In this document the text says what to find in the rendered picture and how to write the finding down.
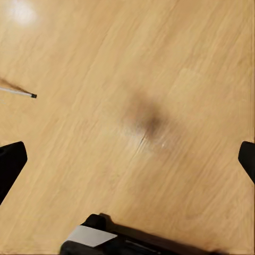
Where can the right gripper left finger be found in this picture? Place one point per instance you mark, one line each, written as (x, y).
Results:
(13, 158)

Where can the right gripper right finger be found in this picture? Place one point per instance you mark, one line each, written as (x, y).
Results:
(247, 158)

